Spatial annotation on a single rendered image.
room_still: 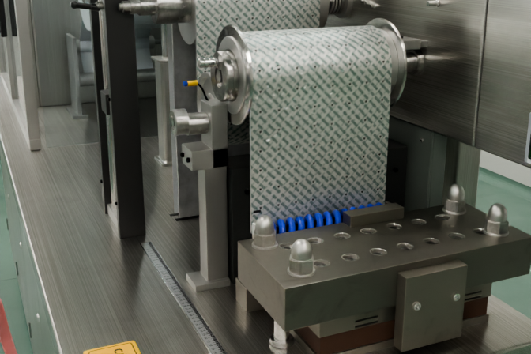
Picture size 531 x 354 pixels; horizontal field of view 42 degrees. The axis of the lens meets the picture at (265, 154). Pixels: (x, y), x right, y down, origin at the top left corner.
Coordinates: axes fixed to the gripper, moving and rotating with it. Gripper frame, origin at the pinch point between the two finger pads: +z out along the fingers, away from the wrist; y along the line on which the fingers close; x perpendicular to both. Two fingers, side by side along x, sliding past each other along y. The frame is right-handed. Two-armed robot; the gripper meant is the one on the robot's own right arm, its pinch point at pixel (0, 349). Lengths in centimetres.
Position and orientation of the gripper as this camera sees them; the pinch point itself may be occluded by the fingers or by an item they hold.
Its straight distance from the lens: 75.1
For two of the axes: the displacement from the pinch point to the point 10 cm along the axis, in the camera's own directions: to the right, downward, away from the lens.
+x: -6.8, 6.4, -3.6
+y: -5.6, -1.4, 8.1
